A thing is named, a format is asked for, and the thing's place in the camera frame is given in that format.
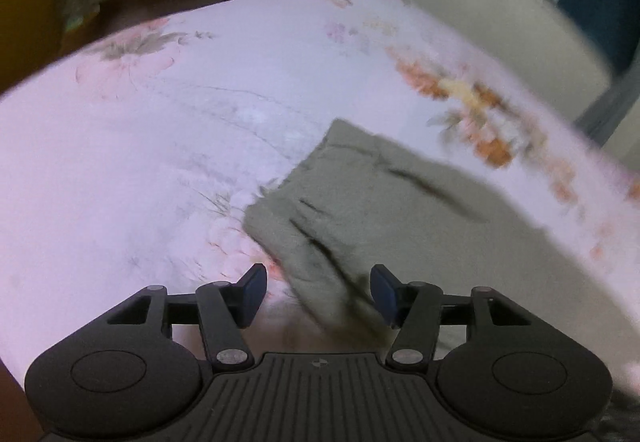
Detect pink floral bed sheet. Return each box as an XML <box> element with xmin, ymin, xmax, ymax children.
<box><xmin>1</xmin><ymin>0</ymin><xmax>639</xmax><ymax>393</ymax></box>

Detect grey curtain right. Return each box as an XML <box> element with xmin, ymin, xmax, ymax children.
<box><xmin>574</xmin><ymin>70</ymin><xmax>639</xmax><ymax>147</ymax></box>

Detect grey pants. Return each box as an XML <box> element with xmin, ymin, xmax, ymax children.
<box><xmin>242</xmin><ymin>117</ymin><xmax>615</xmax><ymax>348</ymax></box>

